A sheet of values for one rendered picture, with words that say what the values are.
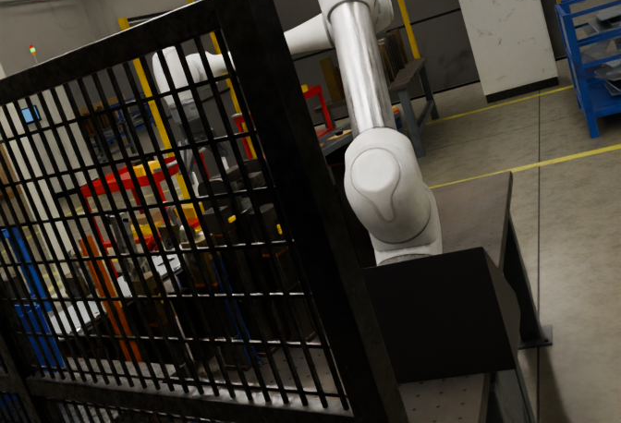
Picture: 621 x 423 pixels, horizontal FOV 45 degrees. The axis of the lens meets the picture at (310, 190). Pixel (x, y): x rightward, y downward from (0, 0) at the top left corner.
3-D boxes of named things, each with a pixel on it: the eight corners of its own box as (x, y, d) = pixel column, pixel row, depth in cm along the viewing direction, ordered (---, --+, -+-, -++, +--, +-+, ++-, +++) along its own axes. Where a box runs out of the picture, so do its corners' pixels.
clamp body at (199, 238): (241, 358, 204) (195, 234, 195) (270, 360, 197) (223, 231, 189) (225, 372, 199) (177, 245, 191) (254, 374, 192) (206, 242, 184)
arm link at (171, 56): (194, 97, 211) (207, 90, 223) (175, 44, 207) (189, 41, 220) (160, 108, 213) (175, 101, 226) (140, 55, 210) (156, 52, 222)
